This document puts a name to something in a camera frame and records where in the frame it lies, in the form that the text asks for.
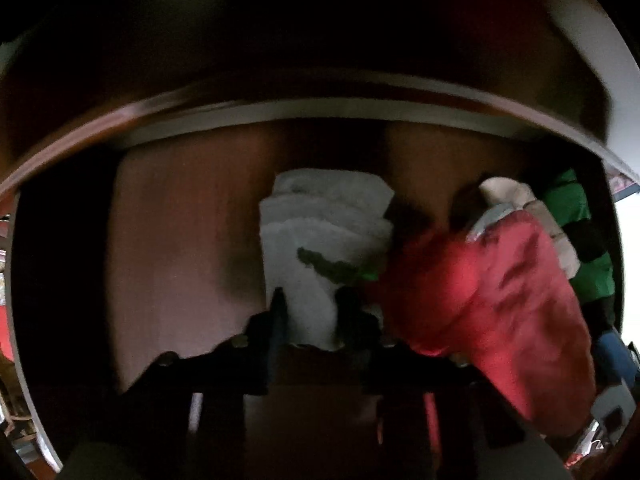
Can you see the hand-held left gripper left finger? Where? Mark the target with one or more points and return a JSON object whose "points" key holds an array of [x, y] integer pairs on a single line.
{"points": [[279, 320]]}

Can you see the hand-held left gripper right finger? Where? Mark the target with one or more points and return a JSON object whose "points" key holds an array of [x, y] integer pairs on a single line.
{"points": [[347, 320]]}

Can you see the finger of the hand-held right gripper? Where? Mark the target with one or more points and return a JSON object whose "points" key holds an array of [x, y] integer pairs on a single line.
{"points": [[615, 360]]}

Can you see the red underwear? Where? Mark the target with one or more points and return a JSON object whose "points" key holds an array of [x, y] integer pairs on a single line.
{"points": [[500, 300]]}

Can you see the desk drawer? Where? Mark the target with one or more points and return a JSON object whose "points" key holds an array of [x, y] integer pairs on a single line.
{"points": [[175, 235]]}

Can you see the green black striped cloth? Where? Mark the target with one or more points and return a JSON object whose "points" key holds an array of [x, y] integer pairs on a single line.
{"points": [[570, 200]]}

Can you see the beige knitted socks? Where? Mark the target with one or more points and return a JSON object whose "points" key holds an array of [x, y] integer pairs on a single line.
{"points": [[505, 192]]}

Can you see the pink patterned cloth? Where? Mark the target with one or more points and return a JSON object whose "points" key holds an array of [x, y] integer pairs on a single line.
{"points": [[622, 182]]}

